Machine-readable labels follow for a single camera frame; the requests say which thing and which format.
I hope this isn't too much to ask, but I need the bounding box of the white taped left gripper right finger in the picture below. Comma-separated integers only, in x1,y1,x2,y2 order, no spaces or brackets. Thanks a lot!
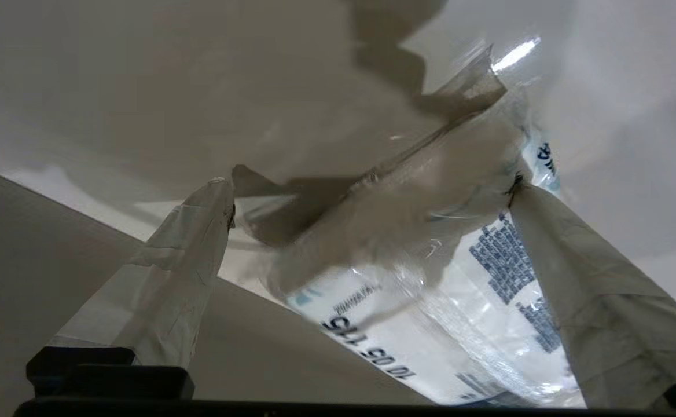
509,184,676,411

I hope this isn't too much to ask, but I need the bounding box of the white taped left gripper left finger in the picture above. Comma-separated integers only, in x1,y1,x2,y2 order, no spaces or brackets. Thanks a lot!
25,177,236,400

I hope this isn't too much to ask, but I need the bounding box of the white tissue pack blue print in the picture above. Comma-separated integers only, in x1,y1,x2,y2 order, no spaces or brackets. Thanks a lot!
233,42,589,407

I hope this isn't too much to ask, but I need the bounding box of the open grey drawer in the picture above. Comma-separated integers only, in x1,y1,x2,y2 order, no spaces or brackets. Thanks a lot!
0,0,676,406

